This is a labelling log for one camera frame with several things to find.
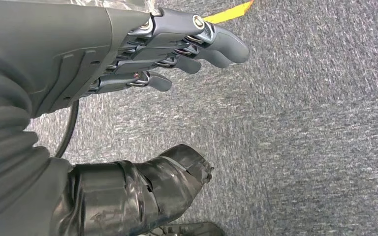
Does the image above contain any yellow floor tape square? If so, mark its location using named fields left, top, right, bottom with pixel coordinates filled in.
left=203, top=0, right=255, bottom=24

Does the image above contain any black robot foot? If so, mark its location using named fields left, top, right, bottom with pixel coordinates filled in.
left=150, top=222, right=225, bottom=236

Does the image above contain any black left wrist camera cable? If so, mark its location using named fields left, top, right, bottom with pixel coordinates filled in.
left=54, top=99, right=80, bottom=159

